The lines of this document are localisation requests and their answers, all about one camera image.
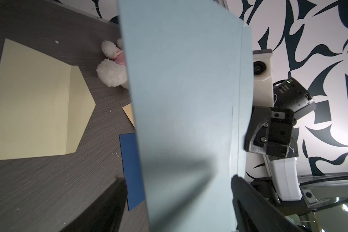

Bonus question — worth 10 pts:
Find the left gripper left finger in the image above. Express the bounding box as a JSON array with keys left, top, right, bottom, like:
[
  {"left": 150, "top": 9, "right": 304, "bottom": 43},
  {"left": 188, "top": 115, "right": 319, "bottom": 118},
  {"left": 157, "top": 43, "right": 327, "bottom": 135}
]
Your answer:
[{"left": 62, "top": 177, "right": 128, "bottom": 232}]

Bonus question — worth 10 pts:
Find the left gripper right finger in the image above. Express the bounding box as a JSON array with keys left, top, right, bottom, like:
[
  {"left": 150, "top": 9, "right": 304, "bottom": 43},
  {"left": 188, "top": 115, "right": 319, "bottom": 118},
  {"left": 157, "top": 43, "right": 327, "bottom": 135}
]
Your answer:
[{"left": 231, "top": 175, "right": 303, "bottom": 232}]

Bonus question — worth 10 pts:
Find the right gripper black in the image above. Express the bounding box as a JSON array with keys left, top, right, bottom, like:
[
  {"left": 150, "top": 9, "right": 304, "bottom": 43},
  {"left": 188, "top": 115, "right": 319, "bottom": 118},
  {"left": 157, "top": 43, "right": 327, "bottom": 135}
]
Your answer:
[{"left": 244, "top": 106, "right": 294, "bottom": 158}]

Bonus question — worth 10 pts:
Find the light blue envelope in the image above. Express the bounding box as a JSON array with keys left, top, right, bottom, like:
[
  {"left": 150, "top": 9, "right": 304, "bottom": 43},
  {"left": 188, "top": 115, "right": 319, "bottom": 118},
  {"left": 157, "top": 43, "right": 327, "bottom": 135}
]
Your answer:
[{"left": 119, "top": 1, "right": 253, "bottom": 232}]

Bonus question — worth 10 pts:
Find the tan yellow envelope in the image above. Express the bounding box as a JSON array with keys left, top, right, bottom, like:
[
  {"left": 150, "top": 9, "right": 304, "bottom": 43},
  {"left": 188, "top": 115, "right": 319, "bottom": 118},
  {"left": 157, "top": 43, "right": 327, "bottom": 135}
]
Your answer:
[{"left": 122, "top": 103, "right": 135, "bottom": 127}]

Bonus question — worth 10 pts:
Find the pale yellow envelope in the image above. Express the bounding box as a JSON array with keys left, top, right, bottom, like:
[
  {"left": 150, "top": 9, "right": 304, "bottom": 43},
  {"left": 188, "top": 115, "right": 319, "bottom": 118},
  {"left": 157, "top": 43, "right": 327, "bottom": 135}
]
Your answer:
[{"left": 0, "top": 39, "right": 96, "bottom": 160}]

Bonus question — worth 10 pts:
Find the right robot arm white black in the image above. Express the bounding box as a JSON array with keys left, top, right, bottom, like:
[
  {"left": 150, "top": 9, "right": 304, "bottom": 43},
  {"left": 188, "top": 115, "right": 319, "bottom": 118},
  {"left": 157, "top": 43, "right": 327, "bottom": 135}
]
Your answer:
[{"left": 245, "top": 77, "right": 316, "bottom": 201}]

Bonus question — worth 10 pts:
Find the dark blue envelope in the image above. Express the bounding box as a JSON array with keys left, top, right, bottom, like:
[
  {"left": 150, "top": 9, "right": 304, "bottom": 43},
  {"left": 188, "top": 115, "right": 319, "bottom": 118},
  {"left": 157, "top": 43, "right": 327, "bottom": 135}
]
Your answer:
[{"left": 119, "top": 133, "right": 145, "bottom": 211}]

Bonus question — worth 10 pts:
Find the white teddy bear pink shirt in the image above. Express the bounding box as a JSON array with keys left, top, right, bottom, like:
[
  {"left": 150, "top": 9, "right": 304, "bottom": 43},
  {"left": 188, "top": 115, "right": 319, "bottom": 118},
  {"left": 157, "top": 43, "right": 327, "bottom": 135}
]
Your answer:
[{"left": 96, "top": 38, "right": 130, "bottom": 90}]

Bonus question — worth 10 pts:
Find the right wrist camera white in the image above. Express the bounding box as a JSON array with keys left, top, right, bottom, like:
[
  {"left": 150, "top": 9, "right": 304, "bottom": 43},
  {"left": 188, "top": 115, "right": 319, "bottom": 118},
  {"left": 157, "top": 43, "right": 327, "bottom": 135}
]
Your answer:
[{"left": 253, "top": 49, "right": 274, "bottom": 107}]

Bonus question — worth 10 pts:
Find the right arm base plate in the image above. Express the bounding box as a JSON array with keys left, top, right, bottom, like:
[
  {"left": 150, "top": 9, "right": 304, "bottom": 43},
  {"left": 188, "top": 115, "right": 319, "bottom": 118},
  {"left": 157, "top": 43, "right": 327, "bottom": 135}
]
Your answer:
[{"left": 278, "top": 188, "right": 348, "bottom": 217}]

